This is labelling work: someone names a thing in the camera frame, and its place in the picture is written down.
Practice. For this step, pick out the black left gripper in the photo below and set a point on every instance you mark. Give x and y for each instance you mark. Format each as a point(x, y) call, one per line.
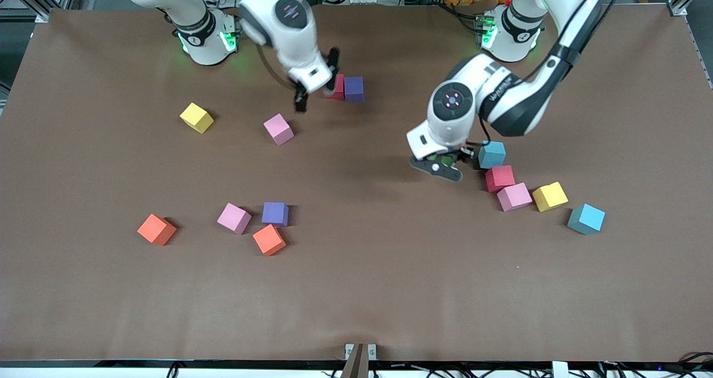
point(464, 153)

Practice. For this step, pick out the purple foam cube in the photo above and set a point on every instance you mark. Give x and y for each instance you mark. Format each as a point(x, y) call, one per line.
point(275, 214)
point(353, 88)

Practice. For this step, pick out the silver metal bracket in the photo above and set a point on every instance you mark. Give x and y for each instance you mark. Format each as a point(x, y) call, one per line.
point(349, 351)

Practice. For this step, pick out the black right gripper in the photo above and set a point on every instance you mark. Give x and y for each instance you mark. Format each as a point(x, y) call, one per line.
point(333, 60)

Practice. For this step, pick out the pink foam cube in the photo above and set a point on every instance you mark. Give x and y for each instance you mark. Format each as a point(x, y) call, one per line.
point(234, 217)
point(514, 196)
point(278, 129)

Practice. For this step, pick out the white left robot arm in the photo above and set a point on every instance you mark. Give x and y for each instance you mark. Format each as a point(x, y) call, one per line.
point(473, 77)

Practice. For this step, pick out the brown post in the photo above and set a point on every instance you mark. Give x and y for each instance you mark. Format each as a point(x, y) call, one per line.
point(356, 364)

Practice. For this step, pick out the green foam cube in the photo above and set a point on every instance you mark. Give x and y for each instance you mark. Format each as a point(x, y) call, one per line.
point(445, 159)

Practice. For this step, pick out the white label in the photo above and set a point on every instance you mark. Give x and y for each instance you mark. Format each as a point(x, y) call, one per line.
point(560, 369)

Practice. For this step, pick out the cyan foam cube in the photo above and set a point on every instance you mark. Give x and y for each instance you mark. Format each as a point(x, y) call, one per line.
point(493, 155)
point(586, 219)

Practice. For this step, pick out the yellow foam cube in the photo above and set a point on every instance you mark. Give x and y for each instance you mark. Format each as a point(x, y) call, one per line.
point(196, 117)
point(550, 196)

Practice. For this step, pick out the red foam cube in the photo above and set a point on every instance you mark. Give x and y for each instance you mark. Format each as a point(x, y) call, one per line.
point(338, 88)
point(499, 178)

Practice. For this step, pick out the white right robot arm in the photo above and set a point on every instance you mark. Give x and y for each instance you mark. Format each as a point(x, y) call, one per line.
point(289, 38)

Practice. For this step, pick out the orange foam cube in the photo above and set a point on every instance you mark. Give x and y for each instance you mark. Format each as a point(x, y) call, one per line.
point(156, 229)
point(269, 239)

